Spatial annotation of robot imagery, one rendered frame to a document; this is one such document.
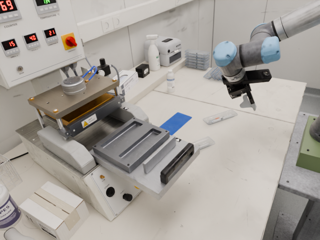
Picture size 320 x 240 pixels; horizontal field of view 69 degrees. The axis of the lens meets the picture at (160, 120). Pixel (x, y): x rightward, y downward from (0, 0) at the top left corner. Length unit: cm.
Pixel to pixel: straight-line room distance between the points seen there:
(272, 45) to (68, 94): 67
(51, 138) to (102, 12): 98
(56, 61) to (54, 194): 49
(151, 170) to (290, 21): 63
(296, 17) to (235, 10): 230
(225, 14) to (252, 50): 244
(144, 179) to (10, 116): 86
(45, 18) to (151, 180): 66
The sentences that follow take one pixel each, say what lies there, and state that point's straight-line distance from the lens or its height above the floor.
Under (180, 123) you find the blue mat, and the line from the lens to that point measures 125.
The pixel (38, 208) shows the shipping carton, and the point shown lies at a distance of 91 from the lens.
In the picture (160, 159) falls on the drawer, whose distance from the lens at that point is 73.
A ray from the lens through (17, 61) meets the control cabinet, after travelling 94.
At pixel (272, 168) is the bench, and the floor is 75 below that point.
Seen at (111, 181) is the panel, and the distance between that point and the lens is 85.
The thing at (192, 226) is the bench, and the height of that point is 75.
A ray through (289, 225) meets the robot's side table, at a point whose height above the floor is 1.
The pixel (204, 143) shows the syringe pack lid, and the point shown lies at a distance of 109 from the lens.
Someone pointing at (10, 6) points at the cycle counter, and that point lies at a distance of 92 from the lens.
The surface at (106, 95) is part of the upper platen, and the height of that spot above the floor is 106.
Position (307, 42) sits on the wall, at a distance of 311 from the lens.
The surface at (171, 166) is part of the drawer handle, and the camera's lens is 65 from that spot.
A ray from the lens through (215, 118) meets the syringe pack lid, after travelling 125.
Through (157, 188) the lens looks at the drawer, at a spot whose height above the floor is 97.
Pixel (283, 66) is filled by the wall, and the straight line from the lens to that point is 322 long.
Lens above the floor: 148
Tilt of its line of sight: 35 degrees down
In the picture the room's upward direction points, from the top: 5 degrees counter-clockwise
